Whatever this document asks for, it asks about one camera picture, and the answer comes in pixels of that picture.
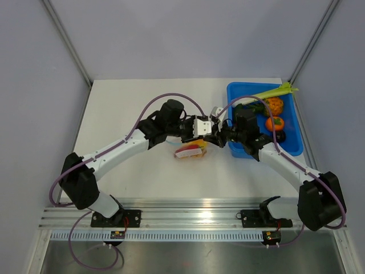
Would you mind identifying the orange persimmon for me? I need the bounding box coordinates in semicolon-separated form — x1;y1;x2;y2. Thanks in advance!
265;116;285;132

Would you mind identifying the left aluminium frame post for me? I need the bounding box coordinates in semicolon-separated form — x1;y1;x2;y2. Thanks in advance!
40;0;93;90

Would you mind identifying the dark purple fruit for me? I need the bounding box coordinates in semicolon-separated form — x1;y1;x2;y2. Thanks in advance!
275;130;286;143

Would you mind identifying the circuit board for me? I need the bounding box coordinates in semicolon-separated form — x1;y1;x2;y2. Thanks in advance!
110;231;125;239
262;230;282;245

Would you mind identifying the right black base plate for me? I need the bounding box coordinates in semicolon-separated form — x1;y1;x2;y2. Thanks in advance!
236;209;293;228

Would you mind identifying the white slotted cable duct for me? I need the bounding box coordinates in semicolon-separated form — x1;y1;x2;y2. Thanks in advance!
50;230;263;242

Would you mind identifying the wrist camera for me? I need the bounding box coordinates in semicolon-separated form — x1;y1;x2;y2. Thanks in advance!
209;107;225;119
193;118;212;138

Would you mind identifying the aluminium frame post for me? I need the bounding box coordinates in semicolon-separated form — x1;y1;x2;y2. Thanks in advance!
288;0;342;85
40;0;93;90

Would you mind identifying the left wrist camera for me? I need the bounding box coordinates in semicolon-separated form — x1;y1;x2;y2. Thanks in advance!
193;118;212;138

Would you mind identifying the yellow mango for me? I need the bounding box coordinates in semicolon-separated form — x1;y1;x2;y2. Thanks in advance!
188;139;208;150

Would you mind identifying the right circuit board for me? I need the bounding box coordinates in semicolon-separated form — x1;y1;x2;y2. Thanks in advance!
262;230;282;245

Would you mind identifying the aluminium mounting rail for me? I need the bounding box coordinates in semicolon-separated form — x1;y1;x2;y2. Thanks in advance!
38;198;348;231

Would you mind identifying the green celery stalk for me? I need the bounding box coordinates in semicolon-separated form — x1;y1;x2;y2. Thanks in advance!
232;82;300;108

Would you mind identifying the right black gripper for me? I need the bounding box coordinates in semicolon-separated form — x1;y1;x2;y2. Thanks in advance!
204;118;246;148

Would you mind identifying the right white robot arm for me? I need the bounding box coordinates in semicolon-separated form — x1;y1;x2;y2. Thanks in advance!
204;107;346;231

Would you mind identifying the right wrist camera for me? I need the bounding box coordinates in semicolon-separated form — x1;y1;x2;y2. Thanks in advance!
209;107;225;119

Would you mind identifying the red chili pepper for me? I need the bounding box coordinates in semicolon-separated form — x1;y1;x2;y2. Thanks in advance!
175;146;202;158

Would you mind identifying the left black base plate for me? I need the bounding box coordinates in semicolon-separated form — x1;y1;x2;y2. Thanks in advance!
91;209;142;228

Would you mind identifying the orange toy pineapple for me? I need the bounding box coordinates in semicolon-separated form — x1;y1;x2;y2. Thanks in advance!
248;96;284;117

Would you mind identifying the blue plastic tray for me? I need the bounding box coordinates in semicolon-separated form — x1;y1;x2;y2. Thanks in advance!
226;82;303;156

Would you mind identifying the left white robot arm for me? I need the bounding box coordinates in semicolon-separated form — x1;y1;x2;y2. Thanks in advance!
59;99;196;227

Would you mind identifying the clear zip top bag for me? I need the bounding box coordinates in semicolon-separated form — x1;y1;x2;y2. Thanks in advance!
165;138;217;160

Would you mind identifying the left circuit board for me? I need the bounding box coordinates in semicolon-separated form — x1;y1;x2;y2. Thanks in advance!
110;231;125;239

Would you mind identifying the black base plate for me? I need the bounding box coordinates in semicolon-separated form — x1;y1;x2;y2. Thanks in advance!
91;209;142;228
236;209;293;228

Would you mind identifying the right aluminium frame post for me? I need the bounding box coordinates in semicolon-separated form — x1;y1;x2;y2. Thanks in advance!
288;0;342;85

